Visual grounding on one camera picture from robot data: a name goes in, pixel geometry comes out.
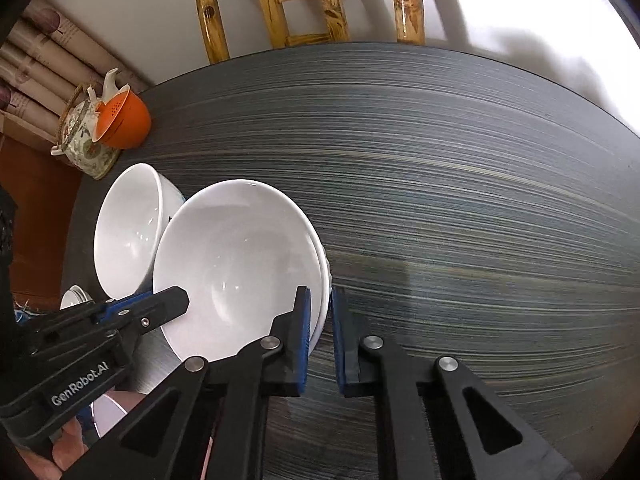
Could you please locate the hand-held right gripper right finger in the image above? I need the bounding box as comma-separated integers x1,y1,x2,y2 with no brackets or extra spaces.
330,287,583,480

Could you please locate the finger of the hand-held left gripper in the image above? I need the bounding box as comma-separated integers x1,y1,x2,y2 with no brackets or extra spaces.
105,285,192,336
95,294,153,322

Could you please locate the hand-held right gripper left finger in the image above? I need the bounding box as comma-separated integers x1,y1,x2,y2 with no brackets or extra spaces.
62,286,312,480

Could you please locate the white ribbed bowl blue print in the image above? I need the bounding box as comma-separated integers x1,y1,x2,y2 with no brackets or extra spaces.
93,162,187,302

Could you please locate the white ribbed bowl rabbit print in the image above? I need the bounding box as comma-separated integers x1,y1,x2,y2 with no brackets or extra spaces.
152,179,332,361

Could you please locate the person's left hand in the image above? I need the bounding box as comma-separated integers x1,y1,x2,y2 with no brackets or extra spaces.
50,417,101,476

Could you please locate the brown wooden door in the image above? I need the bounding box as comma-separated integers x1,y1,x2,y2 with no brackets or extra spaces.
0,132,83,306

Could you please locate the floral ceramic teapot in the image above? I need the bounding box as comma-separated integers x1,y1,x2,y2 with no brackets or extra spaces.
50,67,123,181

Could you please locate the orange lidded cup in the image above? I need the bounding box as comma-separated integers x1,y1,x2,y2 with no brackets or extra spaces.
90,85,152,151

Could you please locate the beige patterned curtain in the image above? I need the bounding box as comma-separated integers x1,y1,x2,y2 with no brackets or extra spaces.
0,0,151,146

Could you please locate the light wooden chair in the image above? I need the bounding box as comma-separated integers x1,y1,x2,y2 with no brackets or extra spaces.
175,0,426,64

